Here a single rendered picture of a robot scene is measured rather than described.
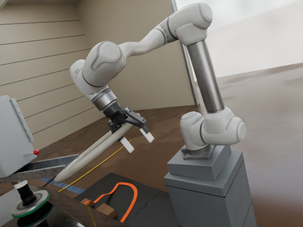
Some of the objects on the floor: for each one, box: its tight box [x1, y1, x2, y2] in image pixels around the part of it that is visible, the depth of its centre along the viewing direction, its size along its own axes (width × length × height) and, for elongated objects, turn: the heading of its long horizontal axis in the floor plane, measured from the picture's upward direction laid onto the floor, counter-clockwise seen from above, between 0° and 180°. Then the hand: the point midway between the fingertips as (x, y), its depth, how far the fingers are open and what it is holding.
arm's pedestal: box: [164, 150, 257, 227], centre depth 147 cm, size 50×50×80 cm
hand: (140, 144), depth 86 cm, fingers open, 13 cm apart
